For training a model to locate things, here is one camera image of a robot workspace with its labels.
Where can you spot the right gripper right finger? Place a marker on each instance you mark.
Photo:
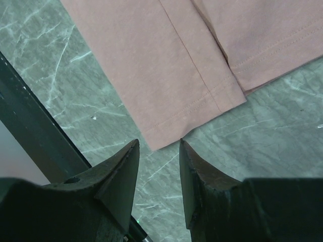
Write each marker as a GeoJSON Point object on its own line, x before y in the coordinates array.
{"type": "Point", "coordinates": [218, 207]}

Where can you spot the black base beam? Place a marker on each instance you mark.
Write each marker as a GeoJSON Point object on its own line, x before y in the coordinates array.
{"type": "Point", "coordinates": [42, 138]}

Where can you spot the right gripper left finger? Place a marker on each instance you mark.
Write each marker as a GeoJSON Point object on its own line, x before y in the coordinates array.
{"type": "Point", "coordinates": [95, 205]}

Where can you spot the pink printed t shirt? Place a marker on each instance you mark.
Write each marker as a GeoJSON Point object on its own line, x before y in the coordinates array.
{"type": "Point", "coordinates": [179, 64]}

